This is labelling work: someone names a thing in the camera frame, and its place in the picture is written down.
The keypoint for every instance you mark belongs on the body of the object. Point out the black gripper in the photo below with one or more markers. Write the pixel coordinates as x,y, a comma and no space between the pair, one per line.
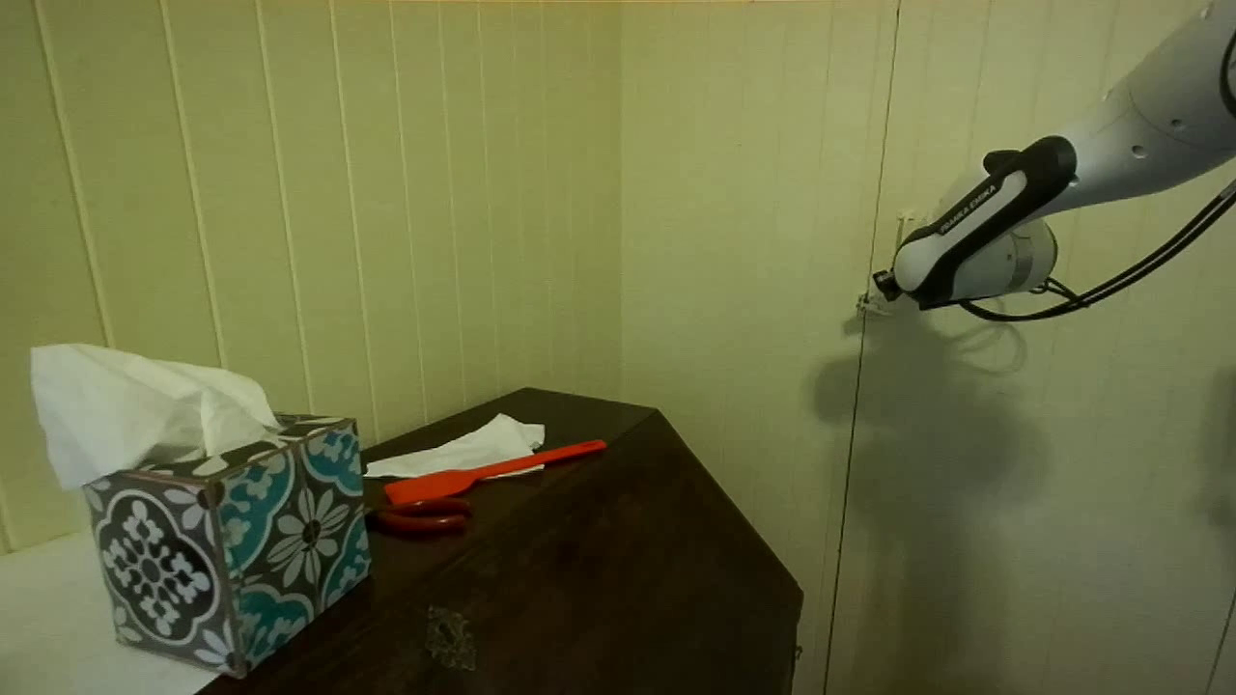
892,286

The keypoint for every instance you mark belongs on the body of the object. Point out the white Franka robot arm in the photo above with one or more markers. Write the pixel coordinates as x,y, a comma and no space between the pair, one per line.
1162,119

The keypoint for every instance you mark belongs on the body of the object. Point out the white door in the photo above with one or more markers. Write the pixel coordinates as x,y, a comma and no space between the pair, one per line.
1058,515

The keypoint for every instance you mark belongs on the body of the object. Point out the dark wooden dresser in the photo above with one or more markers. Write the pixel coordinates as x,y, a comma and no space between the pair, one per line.
580,582

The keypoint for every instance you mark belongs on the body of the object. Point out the white folded cloth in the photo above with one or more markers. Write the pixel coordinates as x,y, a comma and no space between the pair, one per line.
464,451

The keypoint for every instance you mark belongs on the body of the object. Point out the red spatula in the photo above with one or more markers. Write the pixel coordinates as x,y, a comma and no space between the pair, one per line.
449,484

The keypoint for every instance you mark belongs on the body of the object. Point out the teal patterned tissue box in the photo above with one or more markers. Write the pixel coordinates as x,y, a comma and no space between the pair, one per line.
232,553

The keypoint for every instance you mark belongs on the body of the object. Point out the white tissue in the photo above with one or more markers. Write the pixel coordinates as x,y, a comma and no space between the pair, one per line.
116,407

